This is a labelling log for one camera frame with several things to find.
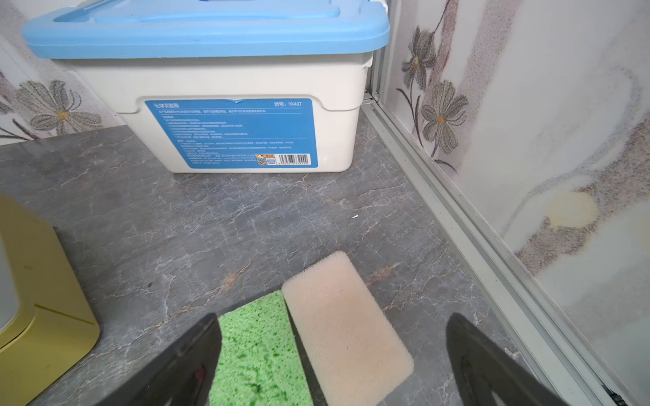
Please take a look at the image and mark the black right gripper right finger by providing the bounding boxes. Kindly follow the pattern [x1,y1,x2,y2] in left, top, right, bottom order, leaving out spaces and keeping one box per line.
[445,313,565,405]

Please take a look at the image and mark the green sponge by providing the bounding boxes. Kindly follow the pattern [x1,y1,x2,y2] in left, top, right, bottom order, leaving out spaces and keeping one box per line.
[209,291,313,406]

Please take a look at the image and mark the white bin with blue lid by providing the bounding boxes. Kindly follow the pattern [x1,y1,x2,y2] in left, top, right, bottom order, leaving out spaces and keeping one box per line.
[22,0,390,174]

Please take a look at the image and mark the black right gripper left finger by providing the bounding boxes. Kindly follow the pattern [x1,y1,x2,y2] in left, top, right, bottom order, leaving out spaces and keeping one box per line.
[98,313,222,405]

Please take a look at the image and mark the olive cream drawer cabinet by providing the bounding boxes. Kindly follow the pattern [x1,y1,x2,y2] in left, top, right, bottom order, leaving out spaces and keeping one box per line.
[1,196,101,405]

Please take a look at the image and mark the beige sponge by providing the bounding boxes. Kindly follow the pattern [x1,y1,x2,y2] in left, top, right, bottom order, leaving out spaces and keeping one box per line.
[281,251,415,405]

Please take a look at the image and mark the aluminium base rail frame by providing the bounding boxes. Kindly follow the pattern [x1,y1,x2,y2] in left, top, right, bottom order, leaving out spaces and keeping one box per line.
[370,1,649,405]

